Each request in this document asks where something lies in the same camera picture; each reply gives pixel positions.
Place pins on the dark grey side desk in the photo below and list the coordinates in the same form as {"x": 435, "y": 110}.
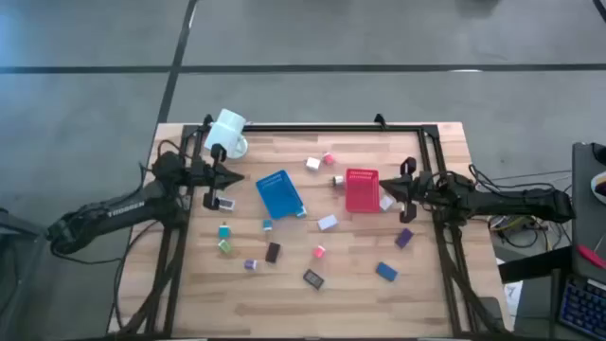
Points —
{"x": 584, "y": 213}

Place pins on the pink wall charger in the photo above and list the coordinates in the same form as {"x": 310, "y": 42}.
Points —
{"x": 319, "y": 251}
{"x": 328, "y": 158}

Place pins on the white cube wall charger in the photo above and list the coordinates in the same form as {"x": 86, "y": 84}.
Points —
{"x": 313, "y": 163}

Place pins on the white paper sheet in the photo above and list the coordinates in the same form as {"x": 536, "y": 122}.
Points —
{"x": 513, "y": 293}

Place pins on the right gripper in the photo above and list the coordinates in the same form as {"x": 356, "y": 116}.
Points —
{"x": 419, "y": 189}

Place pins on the lavender box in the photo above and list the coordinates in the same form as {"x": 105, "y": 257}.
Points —
{"x": 327, "y": 222}

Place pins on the blue plastic basket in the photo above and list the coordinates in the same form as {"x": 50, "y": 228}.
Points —
{"x": 279, "y": 194}

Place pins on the white digital display unit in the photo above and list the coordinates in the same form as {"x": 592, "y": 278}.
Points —
{"x": 226, "y": 203}

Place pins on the grey metal stand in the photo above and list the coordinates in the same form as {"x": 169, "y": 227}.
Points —
{"x": 14, "y": 227}

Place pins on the black round object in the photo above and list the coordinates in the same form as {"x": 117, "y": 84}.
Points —
{"x": 600, "y": 152}

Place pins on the red plastic basket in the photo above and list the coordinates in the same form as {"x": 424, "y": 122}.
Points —
{"x": 362, "y": 194}

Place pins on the backlit computer keyboard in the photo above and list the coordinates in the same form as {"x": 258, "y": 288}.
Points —
{"x": 584, "y": 308}

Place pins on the white mug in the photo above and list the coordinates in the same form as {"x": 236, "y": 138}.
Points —
{"x": 225, "y": 132}

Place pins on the white round object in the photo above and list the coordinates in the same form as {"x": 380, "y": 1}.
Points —
{"x": 600, "y": 182}

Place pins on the purple wall charger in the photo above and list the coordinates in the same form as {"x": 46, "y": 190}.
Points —
{"x": 250, "y": 264}

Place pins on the small white box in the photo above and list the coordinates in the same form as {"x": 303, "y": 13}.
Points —
{"x": 386, "y": 202}

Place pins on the black box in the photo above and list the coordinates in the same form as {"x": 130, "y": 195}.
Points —
{"x": 272, "y": 252}

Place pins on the silver white wall charger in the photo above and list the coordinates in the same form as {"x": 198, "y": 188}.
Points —
{"x": 337, "y": 180}

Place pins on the teal wall charger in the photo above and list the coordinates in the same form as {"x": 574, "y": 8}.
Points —
{"x": 267, "y": 225}
{"x": 224, "y": 231}

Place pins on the black digital display unit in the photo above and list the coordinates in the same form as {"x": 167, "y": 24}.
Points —
{"x": 313, "y": 279}

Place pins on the blue box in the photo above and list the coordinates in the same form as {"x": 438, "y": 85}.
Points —
{"x": 386, "y": 271}

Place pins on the black aluminium rig frame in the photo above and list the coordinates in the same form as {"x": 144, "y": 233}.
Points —
{"x": 331, "y": 128}

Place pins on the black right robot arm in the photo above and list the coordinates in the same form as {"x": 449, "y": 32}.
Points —
{"x": 521, "y": 201}

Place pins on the green wall charger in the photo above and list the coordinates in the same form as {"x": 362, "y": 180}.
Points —
{"x": 225, "y": 245}

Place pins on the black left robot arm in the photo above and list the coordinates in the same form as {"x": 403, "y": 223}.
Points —
{"x": 118, "y": 210}

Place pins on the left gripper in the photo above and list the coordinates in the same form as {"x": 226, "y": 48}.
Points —
{"x": 203, "y": 175}

